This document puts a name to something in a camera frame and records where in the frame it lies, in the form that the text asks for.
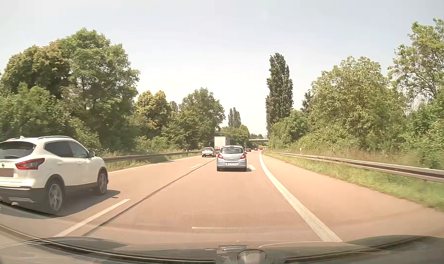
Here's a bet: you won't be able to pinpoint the reddish grey asphalt road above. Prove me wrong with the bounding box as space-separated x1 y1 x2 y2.
0 150 444 245

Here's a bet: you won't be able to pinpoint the metal guard rail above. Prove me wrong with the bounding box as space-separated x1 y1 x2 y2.
267 151 444 186
102 150 203 164

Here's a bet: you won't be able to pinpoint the wood of green trees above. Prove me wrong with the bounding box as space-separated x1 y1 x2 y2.
0 28 251 157
265 17 444 171

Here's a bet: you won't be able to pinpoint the white lorry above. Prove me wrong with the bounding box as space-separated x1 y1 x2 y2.
213 136 231 151

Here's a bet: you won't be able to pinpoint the grass verge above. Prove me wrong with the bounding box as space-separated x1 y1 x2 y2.
262 150 444 216
105 152 202 171

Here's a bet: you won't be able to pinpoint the road markings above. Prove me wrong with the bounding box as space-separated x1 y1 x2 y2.
53 152 344 243

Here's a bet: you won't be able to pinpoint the car's own bonnet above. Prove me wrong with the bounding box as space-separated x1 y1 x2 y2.
0 235 444 264

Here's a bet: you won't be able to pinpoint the silver hatchback car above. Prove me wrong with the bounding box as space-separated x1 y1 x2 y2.
216 145 248 172

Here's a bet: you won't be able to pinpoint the white SUV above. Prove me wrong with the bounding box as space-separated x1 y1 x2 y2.
0 136 109 215

